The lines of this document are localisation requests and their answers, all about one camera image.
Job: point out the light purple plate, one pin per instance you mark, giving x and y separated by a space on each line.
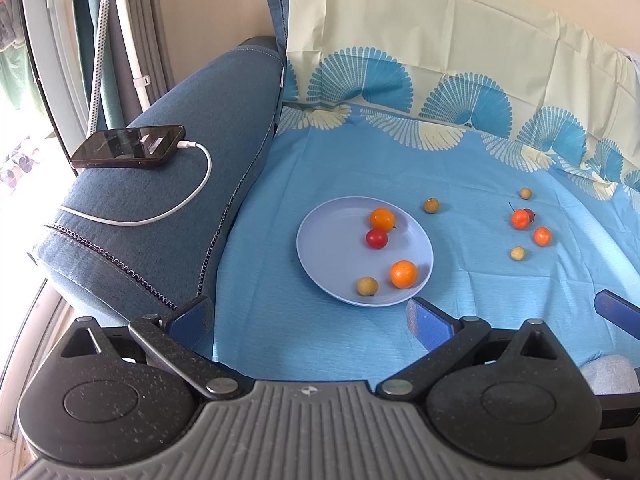
332 249

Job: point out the tan longan on plate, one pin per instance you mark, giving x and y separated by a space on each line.
367 286

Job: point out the blue patterned bed sheet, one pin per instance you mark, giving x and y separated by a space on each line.
466 101

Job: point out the red cherry tomato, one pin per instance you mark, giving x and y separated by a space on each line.
531 214
376 238

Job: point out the white window frame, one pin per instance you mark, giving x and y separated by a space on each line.
51 38

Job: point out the small orange tangerine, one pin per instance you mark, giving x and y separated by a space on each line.
542 236

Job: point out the orange tangerine with stem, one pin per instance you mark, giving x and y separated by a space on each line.
520 218

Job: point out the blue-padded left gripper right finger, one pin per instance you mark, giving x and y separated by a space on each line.
451 344

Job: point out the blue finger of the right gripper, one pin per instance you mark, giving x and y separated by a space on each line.
616 309

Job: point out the black smartphone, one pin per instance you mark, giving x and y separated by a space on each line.
132 147

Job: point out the orange tangerine lower plate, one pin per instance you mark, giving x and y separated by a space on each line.
404 274

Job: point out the light blue trouser leg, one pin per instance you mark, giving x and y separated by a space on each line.
611 375

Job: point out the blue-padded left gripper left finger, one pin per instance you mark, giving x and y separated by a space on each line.
180 344

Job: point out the dotted white pole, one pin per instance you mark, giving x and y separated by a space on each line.
96 81

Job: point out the blue sofa armrest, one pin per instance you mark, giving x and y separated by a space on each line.
130 242

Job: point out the red cherry tomato on plate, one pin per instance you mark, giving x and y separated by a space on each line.
376 238

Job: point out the orange tangerine top of plate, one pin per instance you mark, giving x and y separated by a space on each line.
382 219

